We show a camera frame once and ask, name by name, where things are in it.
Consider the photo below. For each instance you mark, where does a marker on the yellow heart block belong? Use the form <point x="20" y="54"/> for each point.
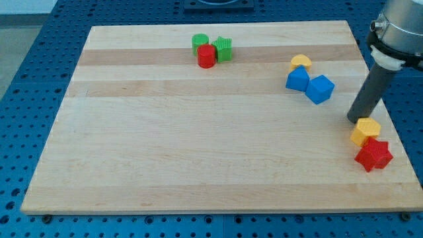
<point x="300" y="60"/>

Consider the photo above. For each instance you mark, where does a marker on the red cylinder block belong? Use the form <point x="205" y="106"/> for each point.
<point x="206" y="56"/>

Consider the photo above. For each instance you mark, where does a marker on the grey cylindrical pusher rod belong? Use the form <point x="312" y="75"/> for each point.
<point x="370" y="93"/>

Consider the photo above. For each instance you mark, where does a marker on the green star block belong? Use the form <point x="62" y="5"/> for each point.
<point x="223" y="47"/>

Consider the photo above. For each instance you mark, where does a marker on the blue cube block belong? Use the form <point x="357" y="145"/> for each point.
<point x="319" y="89"/>

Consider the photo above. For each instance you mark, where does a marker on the blue pentagon block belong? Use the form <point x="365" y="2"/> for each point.
<point x="298" y="79"/>

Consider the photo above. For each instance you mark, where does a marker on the wooden board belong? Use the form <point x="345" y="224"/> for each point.
<point x="143" y="129"/>

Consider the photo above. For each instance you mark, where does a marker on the green cylinder block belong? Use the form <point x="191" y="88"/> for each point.
<point x="197" y="40"/>

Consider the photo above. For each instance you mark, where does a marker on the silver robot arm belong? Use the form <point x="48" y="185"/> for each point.
<point x="395" y="37"/>

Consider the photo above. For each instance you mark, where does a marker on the red star block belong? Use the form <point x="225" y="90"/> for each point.
<point x="374" y="155"/>

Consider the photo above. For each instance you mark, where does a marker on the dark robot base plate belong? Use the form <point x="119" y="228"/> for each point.
<point x="217" y="5"/>

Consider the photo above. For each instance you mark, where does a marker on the yellow hexagon block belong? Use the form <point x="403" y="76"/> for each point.
<point x="364" y="129"/>

